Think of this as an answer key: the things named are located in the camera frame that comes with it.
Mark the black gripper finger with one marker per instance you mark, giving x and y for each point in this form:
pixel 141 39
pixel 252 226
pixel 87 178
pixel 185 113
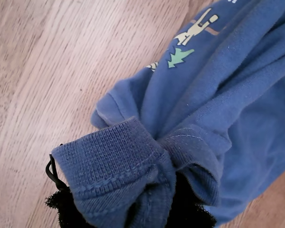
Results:
pixel 64 209
pixel 187 211

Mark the blue printed T-shirt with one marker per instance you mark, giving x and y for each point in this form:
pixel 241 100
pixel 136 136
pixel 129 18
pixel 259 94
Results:
pixel 216 95

